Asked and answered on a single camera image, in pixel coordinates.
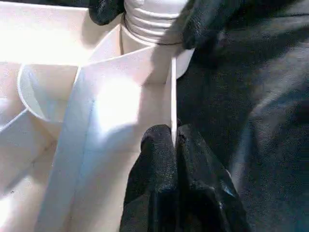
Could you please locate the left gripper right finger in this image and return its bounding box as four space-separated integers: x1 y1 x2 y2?
176 123 252 232

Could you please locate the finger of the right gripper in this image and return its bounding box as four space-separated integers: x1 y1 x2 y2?
88 0 126 26
180 0 252 50

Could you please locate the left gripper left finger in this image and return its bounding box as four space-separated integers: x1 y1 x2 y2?
118 125 180 232

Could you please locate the white plastic table leg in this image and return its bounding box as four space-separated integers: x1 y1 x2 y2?
122 0 190 46

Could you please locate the white plastic table top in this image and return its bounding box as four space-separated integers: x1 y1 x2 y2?
0 1 196 232

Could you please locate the black plastic mat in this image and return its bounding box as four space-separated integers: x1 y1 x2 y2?
0 0 309 232

